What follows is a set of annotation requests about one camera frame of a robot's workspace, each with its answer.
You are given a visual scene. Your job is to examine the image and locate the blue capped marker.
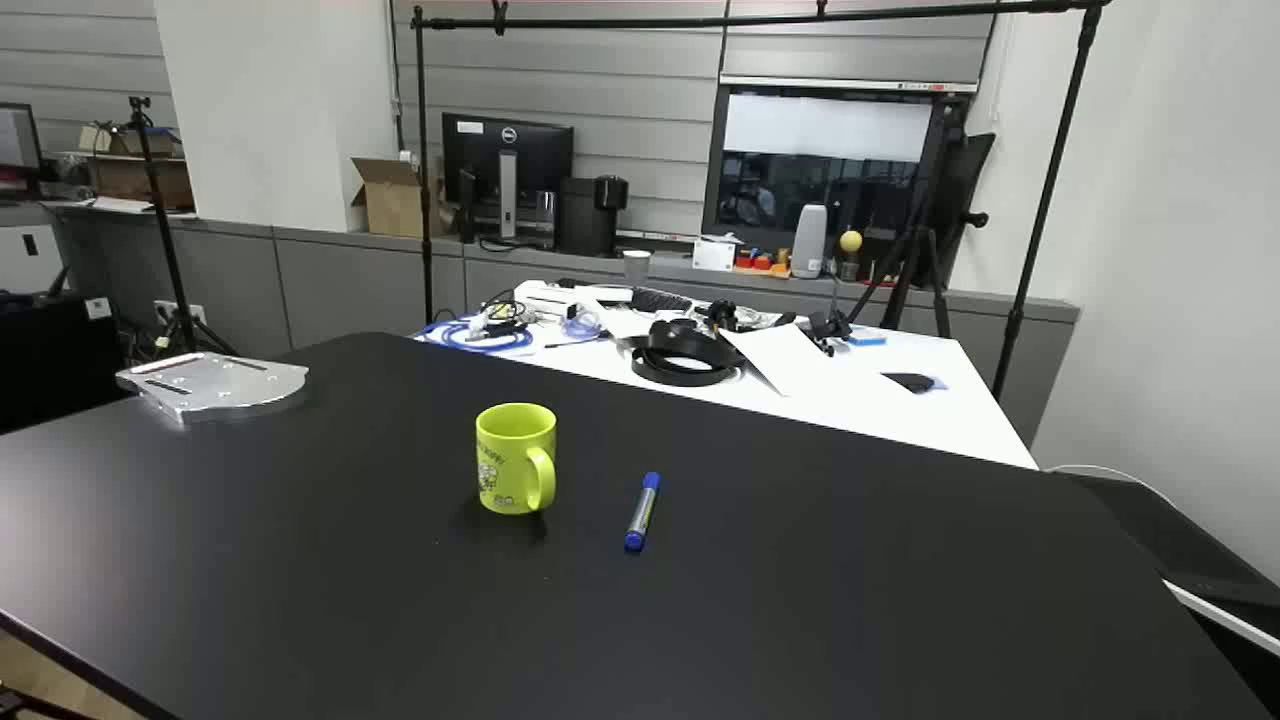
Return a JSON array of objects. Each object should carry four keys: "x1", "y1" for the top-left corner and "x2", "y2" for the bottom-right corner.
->
[{"x1": 621, "y1": 468, "x2": 664, "y2": 555}]

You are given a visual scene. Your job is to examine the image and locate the white desktop device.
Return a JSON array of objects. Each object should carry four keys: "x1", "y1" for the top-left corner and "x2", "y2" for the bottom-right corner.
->
[{"x1": 512, "y1": 275, "x2": 610, "y2": 330}]

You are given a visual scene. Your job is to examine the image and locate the small white box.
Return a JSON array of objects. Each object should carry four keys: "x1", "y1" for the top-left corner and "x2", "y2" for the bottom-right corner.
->
[{"x1": 689, "y1": 230, "x2": 739, "y2": 275}]

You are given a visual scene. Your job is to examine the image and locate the white paper sheet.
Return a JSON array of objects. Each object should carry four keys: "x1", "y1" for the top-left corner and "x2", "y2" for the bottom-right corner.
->
[{"x1": 722, "y1": 320, "x2": 837, "y2": 398}]

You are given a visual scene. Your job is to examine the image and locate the black speaker box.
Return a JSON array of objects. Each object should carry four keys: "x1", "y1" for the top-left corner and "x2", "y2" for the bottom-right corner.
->
[{"x1": 554, "y1": 170, "x2": 630, "y2": 255}]

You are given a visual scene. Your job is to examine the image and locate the red orange block set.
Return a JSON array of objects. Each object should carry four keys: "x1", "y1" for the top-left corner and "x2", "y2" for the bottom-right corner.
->
[{"x1": 734, "y1": 247, "x2": 796, "y2": 278}]

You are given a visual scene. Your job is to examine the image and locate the yellow-green cartoon mug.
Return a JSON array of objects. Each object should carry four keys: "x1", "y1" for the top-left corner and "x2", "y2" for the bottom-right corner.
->
[{"x1": 471, "y1": 398, "x2": 560, "y2": 518}]

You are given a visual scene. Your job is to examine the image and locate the white cylinder device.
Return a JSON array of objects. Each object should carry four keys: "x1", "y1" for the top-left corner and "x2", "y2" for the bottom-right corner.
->
[{"x1": 788, "y1": 201, "x2": 833, "y2": 278}]

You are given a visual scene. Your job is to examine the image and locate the white table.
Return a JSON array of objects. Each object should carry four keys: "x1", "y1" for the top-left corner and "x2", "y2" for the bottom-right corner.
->
[{"x1": 412, "y1": 278, "x2": 1040, "y2": 470}]

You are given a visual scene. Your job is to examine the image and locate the dark glass window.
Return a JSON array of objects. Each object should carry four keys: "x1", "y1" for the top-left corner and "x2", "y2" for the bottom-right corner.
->
[{"x1": 703, "y1": 80, "x2": 976, "y2": 270}]

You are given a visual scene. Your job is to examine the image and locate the open brown cardboard box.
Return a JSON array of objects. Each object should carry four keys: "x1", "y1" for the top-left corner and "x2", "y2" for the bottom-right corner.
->
[{"x1": 347, "y1": 152, "x2": 453, "y2": 242}]

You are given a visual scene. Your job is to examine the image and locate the grey low cabinet counter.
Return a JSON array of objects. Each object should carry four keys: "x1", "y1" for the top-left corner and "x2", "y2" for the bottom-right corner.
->
[{"x1": 50, "y1": 197, "x2": 1080, "y2": 445}]

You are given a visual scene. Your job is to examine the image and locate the thin black tripod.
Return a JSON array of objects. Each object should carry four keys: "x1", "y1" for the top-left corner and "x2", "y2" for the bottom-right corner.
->
[{"x1": 121, "y1": 91, "x2": 236, "y2": 361}]

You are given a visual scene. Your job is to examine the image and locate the closed brown cardboard box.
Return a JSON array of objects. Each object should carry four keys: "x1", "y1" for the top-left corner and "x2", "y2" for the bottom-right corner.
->
[{"x1": 85, "y1": 152, "x2": 196, "y2": 214}]

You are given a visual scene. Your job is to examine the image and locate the black case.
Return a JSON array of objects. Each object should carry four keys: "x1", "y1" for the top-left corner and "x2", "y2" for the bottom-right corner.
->
[{"x1": 0, "y1": 292, "x2": 131, "y2": 432}]

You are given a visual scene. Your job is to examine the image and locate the small grey monitor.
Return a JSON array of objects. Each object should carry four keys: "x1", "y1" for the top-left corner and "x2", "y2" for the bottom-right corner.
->
[{"x1": 0, "y1": 100, "x2": 45, "y2": 176}]

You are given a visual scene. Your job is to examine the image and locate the black coiled cable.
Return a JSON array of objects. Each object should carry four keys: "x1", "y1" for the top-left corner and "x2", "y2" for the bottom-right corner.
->
[{"x1": 628, "y1": 314, "x2": 743, "y2": 391}]

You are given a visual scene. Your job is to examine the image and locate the blue coiled cable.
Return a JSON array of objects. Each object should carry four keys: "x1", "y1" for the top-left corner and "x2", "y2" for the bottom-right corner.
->
[{"x1": 420, "y1": 311, "x2": 534, "y2": 355}]

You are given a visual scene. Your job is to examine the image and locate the black camera tripod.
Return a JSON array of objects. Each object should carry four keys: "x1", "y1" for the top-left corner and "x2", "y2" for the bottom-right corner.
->
[{"x1": 837, "y1": 91, "x2": 995, "y2": 341}]

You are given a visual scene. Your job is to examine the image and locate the black overhead frame stand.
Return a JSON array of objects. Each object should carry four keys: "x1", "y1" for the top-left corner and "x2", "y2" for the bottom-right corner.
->
[{"x1": 408, "y1": 0, "x2": 1110, "y2": 402}]

